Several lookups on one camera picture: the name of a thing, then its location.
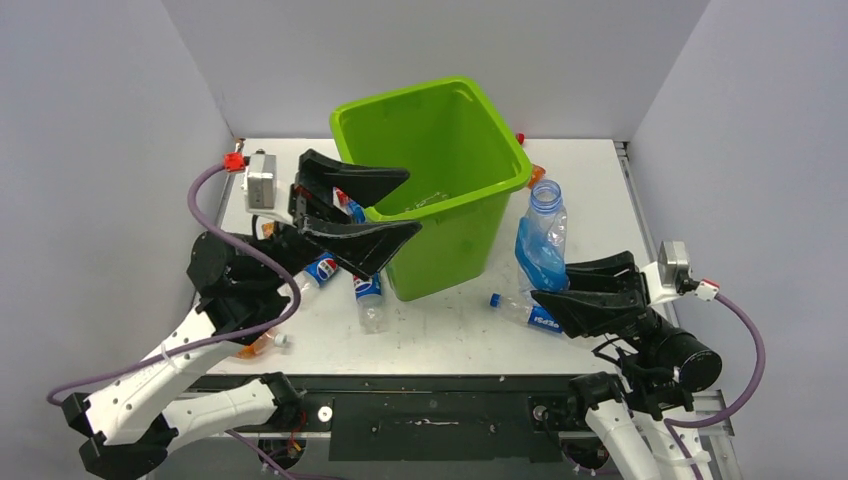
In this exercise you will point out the blue crushed bottle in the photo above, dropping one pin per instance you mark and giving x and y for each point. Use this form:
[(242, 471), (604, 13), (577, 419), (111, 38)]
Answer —
[(540, 242)]

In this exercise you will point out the large clear white-cap bottle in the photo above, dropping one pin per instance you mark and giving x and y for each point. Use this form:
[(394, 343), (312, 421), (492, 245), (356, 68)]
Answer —
[(431, 199)]

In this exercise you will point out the pepsi bottle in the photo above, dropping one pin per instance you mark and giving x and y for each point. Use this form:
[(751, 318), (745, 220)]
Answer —
[(370, 304), (520, 312), (314, 276)]

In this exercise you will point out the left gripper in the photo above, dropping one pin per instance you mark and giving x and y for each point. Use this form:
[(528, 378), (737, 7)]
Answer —
[(363, 247)]

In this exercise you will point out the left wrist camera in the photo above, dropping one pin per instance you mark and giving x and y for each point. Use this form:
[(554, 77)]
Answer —
[(260, 182)]

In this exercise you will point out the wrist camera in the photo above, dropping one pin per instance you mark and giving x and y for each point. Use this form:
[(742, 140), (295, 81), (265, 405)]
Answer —
[(260, 182), (664, 278)]

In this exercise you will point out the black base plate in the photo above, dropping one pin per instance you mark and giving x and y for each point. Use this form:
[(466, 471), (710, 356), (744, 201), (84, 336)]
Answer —
[(446, 417)]

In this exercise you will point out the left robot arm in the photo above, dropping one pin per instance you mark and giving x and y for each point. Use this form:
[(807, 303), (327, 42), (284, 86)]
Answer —
[(138, 415)]

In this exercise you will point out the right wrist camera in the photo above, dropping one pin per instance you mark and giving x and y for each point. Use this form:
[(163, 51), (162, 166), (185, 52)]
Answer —
[(664, 278)]

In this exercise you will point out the red label bottle left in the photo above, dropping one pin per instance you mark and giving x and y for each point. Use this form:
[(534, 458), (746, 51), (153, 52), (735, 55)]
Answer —
[(342, 200)]

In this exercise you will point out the orange label bottle back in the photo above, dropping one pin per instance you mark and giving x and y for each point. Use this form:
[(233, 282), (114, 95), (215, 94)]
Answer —
[(537, 174)]

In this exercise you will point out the green plastic bin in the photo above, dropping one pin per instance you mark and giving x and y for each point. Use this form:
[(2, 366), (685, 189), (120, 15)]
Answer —
[(451, 138)]

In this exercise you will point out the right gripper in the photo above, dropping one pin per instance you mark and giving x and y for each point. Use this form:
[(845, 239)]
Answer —
[(588, 305)]

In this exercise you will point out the crushed orange bottle front left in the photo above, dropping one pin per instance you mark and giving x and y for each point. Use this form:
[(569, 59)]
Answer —
[(268, 340)]

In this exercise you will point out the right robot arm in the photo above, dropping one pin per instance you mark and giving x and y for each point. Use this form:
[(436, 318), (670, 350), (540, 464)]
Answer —
[(639, 413)]

